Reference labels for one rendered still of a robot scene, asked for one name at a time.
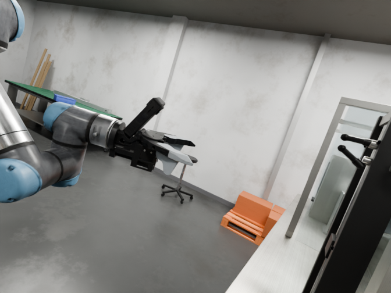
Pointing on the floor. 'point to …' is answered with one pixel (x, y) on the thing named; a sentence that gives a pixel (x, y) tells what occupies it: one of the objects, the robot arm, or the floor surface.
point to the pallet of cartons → (252, 216)
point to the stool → (180, 183)
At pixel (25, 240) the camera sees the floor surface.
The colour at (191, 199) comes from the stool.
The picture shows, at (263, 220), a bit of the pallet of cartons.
